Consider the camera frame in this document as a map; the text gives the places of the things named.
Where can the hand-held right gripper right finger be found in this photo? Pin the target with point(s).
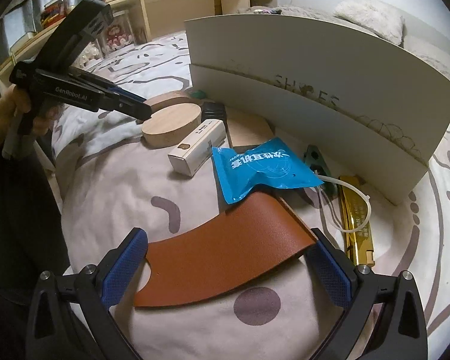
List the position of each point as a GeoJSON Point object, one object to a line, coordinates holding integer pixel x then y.
{"type": "Point", "coordinates": [328, 275]}

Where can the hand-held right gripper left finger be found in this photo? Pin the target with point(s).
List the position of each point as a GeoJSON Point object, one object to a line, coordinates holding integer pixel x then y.
{"type": "Point", "coordinates": [122, 270]}

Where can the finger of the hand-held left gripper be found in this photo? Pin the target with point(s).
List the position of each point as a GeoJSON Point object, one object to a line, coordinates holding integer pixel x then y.
{"type": "Point", "coordinates": [131, 109]}
{"type": "Point", "coordinates": [123, 93]}

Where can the round wooden disc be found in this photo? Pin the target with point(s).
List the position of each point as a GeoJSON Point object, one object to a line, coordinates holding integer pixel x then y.
{"type": "Point", "coordinates": [165, 97]}
{"type": "Point", "coordinates": [172, 123]}

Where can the long pale match box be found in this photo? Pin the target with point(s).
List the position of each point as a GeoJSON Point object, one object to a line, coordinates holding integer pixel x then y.
{"type": "Point", "coordinates": [198, 146]}

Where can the brown leather piece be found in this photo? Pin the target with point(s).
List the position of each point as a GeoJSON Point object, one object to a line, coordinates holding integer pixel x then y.
{"type": "Point", "coordinates": [225, 255]}

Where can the white shoe box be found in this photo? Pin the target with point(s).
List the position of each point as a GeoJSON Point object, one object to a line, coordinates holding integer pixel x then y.
{"type": "Point", "coordinates": [322, 63]}

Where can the person's left hand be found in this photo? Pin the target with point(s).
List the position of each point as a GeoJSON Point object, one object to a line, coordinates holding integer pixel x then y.
{"type": "Point", "coordinates": [2, 116]}

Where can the clear toy storage box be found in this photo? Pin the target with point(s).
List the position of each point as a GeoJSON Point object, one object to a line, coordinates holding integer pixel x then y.
{"type": "Point", "coordinates": [116, 39]}

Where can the gold foil bar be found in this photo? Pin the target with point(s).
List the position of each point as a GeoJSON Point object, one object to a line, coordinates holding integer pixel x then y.
{"type": "Point", "coordinates": [356, 225]}

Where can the black ribbed block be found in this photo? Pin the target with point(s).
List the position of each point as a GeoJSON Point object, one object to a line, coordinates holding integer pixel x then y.
{"type": "Point", "coordinates": [213, 110]}

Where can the printed blanket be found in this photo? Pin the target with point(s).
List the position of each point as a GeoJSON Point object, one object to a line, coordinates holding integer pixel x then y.
{"type": "Point", "coordinates": [195, 328]}

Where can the wooden shelf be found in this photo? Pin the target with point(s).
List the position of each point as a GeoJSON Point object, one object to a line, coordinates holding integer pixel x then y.
{"type": "Point", "coordinates": [180, 15]}

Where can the person's dark clothing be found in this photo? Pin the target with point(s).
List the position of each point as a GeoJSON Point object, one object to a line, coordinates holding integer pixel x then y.
{"type": "Point", "coordinates": [15, 232]}

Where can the dark green plastic piece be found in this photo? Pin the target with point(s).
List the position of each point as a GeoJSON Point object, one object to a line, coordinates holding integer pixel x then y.
{"type": "Point", "coordinates": [315, 159]}

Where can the tan wooden board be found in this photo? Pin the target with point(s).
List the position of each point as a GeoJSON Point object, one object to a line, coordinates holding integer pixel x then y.
{"type": "Point", "coordinates": [247, 131]}

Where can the blue foil packet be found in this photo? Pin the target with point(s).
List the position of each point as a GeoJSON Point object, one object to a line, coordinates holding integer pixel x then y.
{"type": "Point", "coordinates": [262, 168]}

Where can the white shoe box lid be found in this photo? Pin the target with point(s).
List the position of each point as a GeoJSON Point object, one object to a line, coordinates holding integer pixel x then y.
{"type": "Point", "coordinates": [285, 120]}

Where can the fluffy pillow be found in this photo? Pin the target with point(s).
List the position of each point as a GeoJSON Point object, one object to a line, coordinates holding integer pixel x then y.
{"type": "Point", "coordinates": [371, 17]}

